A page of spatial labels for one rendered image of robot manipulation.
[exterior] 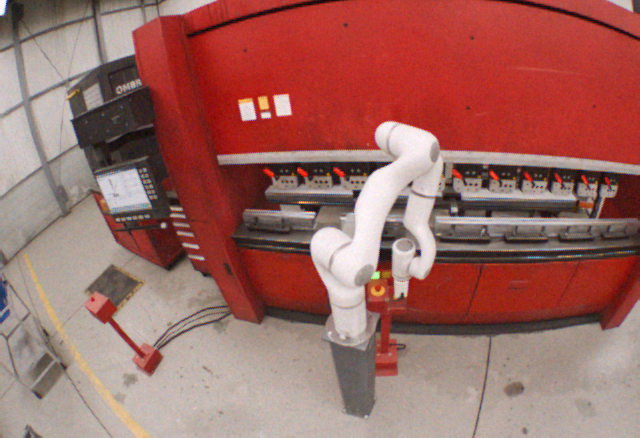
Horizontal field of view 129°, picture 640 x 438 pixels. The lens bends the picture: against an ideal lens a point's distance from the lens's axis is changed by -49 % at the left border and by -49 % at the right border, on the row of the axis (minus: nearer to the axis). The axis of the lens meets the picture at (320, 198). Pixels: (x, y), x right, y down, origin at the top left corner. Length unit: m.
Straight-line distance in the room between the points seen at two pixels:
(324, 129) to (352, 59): 0.38
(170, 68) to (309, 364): 2.08
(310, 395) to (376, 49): 2.07
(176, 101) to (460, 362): 2.42
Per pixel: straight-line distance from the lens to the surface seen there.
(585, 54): 1.66
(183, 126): 1.64
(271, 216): 1.90
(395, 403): 2.08
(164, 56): 1.63
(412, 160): 0.80
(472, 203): 1.97
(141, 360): 2.67
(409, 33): 1.36
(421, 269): 1.06
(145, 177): 1.63
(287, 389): 2.18
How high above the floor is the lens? 1.96
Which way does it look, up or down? 30 degrees down
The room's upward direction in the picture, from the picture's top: 9 degrees counter-clockwise
